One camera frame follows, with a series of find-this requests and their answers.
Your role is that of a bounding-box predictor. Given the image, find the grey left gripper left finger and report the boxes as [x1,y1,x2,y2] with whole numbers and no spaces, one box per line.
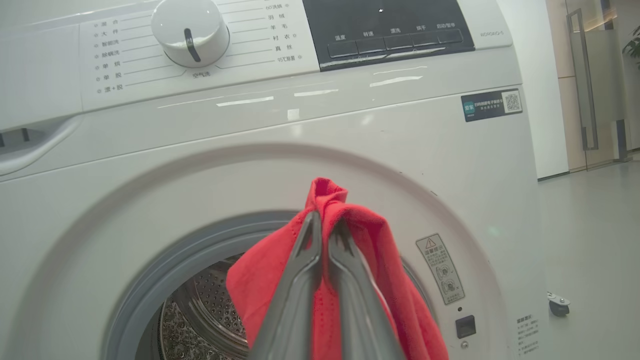
[248,210,324,360]

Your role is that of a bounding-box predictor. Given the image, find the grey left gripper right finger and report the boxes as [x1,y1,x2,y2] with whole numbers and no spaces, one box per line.
[327,219,406,360]

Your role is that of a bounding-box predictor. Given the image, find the red cloth garment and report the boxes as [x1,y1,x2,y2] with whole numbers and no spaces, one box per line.
[224,177,450,360]

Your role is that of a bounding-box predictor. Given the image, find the stainless steel washing machine drum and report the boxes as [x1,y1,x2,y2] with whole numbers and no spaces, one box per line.
[159,254,252,360]

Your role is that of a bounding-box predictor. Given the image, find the white front-load washing machine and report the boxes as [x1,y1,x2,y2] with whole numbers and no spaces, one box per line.
[0,0,551,360]

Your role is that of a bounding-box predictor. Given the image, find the grey warning sticker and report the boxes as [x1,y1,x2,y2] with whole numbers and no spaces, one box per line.
[415,233,466,306]

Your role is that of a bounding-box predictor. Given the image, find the printed text notice label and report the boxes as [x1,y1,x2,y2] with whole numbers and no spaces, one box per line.
[516,313,541,357]

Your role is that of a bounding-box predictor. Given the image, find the dark QR code sticker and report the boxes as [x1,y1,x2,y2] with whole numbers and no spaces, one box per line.
[460,88,524,123]

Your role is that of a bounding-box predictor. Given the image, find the black control display panel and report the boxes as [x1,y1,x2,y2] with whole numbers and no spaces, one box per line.
[302,0,476,71]

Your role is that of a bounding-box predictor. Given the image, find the white program dial knob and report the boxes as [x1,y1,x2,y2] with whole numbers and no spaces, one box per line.
[150,0,231,69]

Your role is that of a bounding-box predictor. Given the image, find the white detergent drawer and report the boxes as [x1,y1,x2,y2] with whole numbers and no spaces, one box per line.
[0,24,84,177]

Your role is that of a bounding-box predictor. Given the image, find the green potted plant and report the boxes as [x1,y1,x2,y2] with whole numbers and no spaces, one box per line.
[622,25,640,72]

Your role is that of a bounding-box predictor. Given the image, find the glass door with metal handle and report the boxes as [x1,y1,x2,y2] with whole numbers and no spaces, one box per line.
[564,0,640,172]

